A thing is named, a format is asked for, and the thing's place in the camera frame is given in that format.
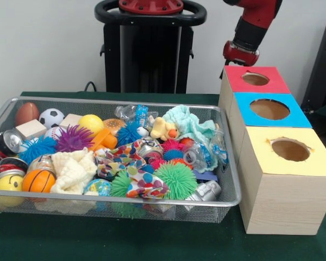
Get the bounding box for large green spiky ball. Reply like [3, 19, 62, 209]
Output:
[153, 160, 198, 201]

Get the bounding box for purple spiky ball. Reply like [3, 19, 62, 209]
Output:
[55, 124, 95, 153]

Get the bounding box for yellow duck plush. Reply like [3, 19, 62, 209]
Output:
[149, 116, 180, 141]

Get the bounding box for cream knitted cloth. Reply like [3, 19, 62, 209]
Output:
[50, 148, 98, 195]

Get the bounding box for orange basketball toy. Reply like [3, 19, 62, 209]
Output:
[22, 169, 57, 193]

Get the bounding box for black and white soccer ball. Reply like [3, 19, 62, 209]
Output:
[39, 108, 65, 128]

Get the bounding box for yellow smiley face ball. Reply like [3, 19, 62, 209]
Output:
[0, 173, 24, 206]

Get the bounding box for wire mesh bin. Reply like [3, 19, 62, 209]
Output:
[0, 96, 242, 224]

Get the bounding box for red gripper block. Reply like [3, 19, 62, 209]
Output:
[219, 40, 261, 80]

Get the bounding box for plain yellow ball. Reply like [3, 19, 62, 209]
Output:
[78, 114, 105, 135]

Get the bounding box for brown football toy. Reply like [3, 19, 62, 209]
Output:
[15, 102, 40, 127]

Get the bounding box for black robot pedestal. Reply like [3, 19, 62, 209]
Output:
[94, 0, 208, 95]

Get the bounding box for wooden box with three holes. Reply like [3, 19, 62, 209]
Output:
[218, 65, 326, 236]

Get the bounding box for black upright panel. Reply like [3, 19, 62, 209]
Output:
[300, 17, 326, 111]

